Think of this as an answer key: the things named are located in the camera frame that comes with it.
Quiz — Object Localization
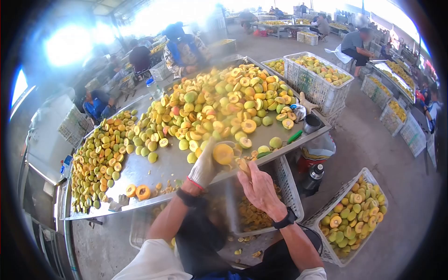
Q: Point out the clear water bottle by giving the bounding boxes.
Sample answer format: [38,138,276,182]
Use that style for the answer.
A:
[146,76,164,101]

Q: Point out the black wrist band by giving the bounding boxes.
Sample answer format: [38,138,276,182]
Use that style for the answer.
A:
[272,206,298,230]
[176,188,207,208]

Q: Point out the metal work table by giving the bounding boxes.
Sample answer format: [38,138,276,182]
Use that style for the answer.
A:
[65,56,333,221]

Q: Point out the tall white crate of peaches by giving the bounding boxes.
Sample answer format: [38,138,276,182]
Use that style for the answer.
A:
[283,52,355,116]

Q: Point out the white blue plastic bag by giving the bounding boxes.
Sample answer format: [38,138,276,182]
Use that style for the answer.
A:
[290,104,307,122]

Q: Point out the long table with peaches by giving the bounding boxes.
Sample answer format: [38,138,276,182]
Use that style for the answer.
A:
[366,59,417,105]

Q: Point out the yellow peach half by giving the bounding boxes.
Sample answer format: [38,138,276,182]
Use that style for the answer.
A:
[213,143,236,166]

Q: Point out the black thermos flask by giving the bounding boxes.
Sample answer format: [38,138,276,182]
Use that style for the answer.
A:
[302,164,325,196]

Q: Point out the scattered peach pits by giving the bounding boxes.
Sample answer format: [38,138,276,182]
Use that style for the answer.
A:
[150,179,183,199]

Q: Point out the person's body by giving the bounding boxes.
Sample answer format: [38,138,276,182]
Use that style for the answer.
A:
[112,206,328,280]

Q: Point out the metal cup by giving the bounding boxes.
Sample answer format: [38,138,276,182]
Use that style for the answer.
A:
[303,114,322,134]

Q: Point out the row of white crates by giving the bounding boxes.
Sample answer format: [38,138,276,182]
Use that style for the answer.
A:
[360,73,427,158]

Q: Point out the spread of small peach halves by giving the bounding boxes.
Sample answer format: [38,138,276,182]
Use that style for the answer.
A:
[71,109,139,214]

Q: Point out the beige work glove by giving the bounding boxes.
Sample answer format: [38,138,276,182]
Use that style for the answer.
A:
[299,92,320,115]

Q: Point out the clear plastic crate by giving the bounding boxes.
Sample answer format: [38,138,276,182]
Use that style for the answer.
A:
[129,205,176,250]

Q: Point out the person's left fingers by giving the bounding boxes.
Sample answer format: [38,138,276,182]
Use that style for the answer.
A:
[199,139,222,175]

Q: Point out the empty white crate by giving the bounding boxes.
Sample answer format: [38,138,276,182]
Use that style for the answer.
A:
[58,104,94,148]

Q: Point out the person's left hand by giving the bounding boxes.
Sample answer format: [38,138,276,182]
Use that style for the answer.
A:
[188,139,222,190]

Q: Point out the large pile of halved peaches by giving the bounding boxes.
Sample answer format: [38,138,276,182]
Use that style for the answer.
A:
[135,63,298,165]

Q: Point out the grey work glove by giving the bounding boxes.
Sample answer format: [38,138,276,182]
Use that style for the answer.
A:
[108,194,130,213]

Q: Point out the white crate of mixed peaches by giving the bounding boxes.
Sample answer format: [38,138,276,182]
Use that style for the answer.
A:
[303,167,388,268]

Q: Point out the white crate of peach pits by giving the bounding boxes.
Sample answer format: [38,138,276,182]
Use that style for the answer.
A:
[224,156,305,238]

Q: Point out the person's right hand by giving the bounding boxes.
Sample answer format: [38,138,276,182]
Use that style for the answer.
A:
[237,161,288,222]

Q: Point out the red yellow printed sack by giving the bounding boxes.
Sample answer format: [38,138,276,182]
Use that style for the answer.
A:
[297,132,336,174]

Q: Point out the low white crate of peaches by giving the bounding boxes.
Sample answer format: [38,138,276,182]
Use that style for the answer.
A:
[261,58,286,78]

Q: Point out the person's right thumb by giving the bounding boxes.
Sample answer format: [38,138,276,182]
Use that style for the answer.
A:
[237,172,253,201]

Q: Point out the person's right fingers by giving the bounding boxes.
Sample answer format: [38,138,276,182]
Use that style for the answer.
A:
[247,161,271,186]

